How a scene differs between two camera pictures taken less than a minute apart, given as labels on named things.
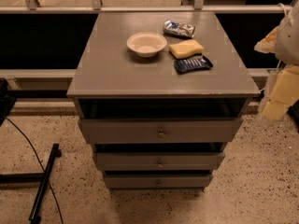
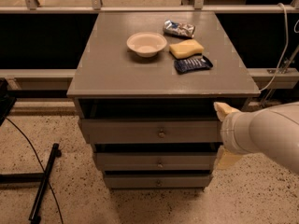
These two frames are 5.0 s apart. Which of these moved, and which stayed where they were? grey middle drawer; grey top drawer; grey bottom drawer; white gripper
Moved: white gripper
Stayed: grey middle drawer; grey bottom drawer; grey top drawer
